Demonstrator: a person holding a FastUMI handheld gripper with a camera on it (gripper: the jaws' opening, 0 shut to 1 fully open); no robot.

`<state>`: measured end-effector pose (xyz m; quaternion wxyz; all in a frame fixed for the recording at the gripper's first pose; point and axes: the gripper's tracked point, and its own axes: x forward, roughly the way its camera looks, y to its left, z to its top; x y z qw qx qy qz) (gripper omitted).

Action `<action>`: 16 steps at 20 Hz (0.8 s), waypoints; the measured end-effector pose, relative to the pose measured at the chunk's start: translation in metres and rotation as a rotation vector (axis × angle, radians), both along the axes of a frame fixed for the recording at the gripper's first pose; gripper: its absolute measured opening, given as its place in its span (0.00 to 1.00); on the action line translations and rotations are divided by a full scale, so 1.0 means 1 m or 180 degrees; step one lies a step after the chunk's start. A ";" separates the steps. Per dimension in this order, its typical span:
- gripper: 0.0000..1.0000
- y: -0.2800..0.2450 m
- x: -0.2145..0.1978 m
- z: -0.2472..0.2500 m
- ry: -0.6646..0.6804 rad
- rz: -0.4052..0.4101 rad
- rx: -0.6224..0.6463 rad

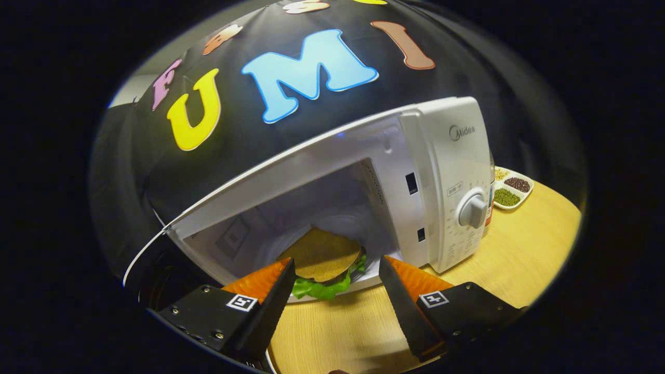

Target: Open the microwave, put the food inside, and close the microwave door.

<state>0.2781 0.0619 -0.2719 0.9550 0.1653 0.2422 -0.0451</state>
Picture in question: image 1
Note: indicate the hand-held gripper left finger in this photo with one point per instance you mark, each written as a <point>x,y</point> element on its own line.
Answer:
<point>265,311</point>

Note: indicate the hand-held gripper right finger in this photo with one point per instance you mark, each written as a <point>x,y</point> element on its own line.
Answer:
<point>408,317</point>

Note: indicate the brown bun lettuce burger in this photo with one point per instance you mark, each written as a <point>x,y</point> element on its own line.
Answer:
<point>319,254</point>

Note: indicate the white microwave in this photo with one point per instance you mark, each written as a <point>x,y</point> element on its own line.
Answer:
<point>447,171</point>

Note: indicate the clear red label bottle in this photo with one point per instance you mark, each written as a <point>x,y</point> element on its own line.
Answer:
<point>491,208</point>

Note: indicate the white divided bean dish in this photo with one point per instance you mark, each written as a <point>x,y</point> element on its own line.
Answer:
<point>511,188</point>

